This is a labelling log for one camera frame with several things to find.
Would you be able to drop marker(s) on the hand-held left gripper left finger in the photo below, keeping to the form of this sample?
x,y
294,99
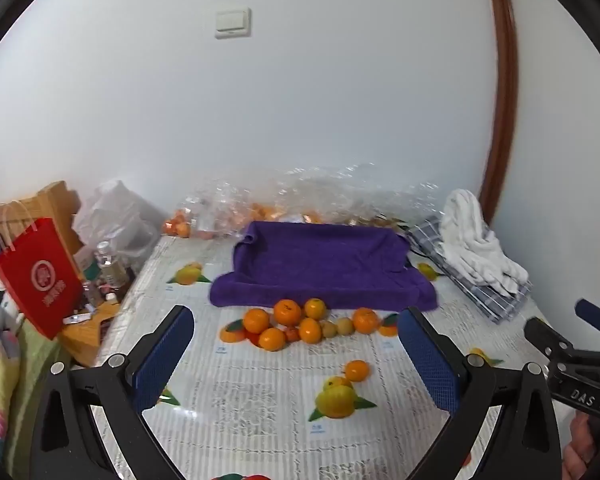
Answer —
x,y
162,355

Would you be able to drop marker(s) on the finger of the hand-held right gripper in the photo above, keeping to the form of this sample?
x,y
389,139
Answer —
x,y
545,335
594,312

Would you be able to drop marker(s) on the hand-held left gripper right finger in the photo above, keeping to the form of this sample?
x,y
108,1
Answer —
x,y
432,360

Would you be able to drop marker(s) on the small tan fruit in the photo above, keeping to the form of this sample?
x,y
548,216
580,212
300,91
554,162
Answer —
x,y
344,326
328,330

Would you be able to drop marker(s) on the small red fruit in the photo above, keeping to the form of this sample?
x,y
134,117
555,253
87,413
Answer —
x,y
291,334

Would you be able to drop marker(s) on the large orange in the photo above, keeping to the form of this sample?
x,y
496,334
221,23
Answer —
x,y
287,311

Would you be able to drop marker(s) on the clear bag of tan fruits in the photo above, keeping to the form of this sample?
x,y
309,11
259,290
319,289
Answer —
x,y
375,220

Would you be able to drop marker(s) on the person's right hand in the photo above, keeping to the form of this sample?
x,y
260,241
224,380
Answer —
x,y
577,447

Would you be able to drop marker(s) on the grey checked cloth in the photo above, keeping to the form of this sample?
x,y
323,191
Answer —
x,y
500,305

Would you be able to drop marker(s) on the wooden stool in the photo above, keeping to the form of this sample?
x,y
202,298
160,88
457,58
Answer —
x,y
85,335

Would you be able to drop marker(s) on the small white tube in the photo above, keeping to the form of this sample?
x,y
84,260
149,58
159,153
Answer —
x,y
76,318

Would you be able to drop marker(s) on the clear plastic bottle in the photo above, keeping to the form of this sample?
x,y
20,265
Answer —
x,y
109,267

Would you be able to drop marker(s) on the fruit print lace tablecloth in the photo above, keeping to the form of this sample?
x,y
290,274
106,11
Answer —
x,y
260,410

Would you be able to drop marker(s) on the white striped towel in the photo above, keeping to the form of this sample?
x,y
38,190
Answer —
x,y
475,240

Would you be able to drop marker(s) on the clear bag of oranges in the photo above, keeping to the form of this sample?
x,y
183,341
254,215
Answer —
x,y
180,225

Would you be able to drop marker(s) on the green cloth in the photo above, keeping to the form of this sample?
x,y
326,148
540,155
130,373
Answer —
x,y
30,370

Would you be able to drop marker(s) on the red paper bag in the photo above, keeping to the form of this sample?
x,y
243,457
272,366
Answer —
x,y
40,280

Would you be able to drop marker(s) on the white plastic bag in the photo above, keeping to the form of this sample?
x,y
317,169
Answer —
x,y
115,215

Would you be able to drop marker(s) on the purple towel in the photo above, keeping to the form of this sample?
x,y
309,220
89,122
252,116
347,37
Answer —
x,y
320,260

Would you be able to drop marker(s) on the wooden chair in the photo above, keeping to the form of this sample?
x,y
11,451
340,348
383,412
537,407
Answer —
x,y
55,200

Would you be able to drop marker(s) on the crumpled clear plastic bag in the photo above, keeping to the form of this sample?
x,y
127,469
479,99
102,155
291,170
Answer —
x,y
330,185

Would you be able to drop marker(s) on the brown wooden door frame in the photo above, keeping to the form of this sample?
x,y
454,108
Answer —
x,y
505,85

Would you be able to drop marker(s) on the white light switch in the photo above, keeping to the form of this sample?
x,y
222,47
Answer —
x,y
232,22

